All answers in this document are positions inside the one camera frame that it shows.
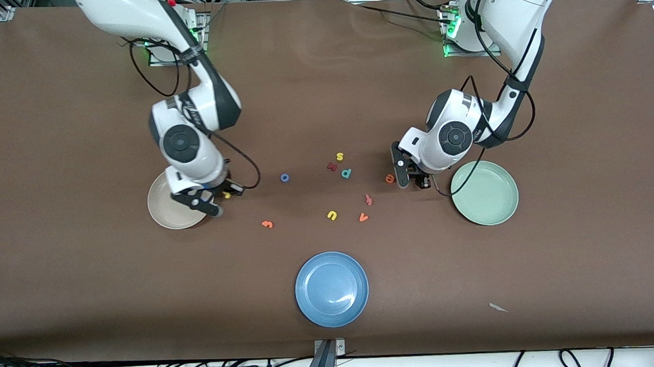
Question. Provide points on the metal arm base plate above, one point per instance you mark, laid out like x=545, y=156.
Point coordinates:
x=204, y=27
x=451, y=53

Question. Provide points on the blue plate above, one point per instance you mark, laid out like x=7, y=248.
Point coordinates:
x=331, y=289

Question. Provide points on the brown table cover sheet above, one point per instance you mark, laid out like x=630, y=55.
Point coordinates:
x=85, y=274

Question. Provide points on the pink red foam letter f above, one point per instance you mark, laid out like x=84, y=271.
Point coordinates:
x=368, y=199

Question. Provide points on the small white paper scrap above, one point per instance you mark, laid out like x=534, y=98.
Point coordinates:
x=498, y=307

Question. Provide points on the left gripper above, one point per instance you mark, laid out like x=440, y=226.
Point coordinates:
x=422, y=180

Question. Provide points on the teal foam letter p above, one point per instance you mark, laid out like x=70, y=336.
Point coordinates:
x=346, y=173

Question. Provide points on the beige brown plate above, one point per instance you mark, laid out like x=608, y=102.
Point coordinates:
x=166, y=211

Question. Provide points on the pale green plate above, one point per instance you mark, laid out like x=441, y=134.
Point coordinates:
x=484, y=193

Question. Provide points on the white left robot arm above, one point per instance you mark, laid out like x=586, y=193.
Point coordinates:
x=453, y=137

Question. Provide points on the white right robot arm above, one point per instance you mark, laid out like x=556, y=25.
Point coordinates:
x=185, y=140

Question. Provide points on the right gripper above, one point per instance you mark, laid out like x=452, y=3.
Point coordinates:
x=228, y=186

